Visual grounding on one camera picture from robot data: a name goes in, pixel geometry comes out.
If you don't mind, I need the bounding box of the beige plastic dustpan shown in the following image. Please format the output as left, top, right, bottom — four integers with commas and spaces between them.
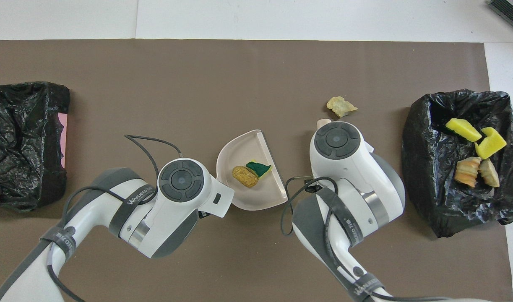
216, 129, 289, 211

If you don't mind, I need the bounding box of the brown bread roll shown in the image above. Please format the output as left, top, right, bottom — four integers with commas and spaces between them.
232, 165, 259, 188

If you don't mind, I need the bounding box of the green and yellow sponge piece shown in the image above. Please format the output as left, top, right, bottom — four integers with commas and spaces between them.
245, 161, 272, 178

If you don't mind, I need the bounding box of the pale chip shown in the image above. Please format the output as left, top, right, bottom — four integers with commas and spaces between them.
326, 96, 358, 118
479, 159, 501, 188

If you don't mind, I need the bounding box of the striped orange bread piece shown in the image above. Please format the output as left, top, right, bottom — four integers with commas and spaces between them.
454, 157, 482, 188

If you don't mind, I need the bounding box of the black bag lined pink bin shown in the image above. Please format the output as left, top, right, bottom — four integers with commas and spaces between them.
0, 81, 70, 211

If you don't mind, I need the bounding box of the brown table mat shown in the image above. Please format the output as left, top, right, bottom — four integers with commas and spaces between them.
0, 39, 513, 302

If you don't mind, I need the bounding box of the dark grey ridged device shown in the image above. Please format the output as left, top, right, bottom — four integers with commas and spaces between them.
488, 0, 513, 36

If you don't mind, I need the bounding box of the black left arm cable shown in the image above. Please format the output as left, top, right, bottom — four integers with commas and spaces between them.
47, 135, 183, 302

